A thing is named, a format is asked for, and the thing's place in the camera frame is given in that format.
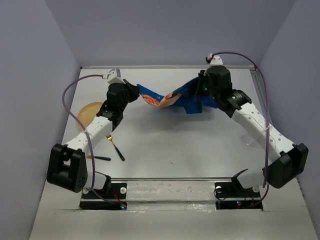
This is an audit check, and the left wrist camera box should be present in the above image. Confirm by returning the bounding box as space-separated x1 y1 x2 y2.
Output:
107 68 124 85

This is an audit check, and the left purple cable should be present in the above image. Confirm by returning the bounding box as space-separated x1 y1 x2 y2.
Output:
61 73 123 207

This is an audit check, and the clear plastic cup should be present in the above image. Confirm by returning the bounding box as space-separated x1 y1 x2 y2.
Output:
241 133 257 147

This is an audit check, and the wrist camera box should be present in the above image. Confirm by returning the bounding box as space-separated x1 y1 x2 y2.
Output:
205 53 224 66
107 68 124 85

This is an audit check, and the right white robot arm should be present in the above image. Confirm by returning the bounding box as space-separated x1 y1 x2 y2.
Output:
196 65 309 196

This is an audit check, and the white taped front panel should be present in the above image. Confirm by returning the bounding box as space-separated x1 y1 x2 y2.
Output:
125 180 216 212

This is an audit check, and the tan round plate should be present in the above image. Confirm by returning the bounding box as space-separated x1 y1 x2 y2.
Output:
77 102 103 128

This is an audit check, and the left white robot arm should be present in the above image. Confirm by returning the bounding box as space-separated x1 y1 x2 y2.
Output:
46 80 140 198

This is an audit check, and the gold knife dark handle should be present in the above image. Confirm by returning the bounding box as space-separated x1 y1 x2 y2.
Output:
86 155 111 161

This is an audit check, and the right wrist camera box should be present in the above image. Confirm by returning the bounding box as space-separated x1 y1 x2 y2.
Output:
205 53 224 66

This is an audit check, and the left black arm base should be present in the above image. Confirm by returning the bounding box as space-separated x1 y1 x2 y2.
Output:
79 182 128 211

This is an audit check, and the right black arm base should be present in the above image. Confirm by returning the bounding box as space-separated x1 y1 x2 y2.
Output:
213 181 263 210

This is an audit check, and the blue Mickey placemat cloth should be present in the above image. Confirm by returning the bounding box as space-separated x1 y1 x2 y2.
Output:
137 77 218 114

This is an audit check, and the gold fork dark handle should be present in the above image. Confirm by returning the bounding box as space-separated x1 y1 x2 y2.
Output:
106 134 126 162

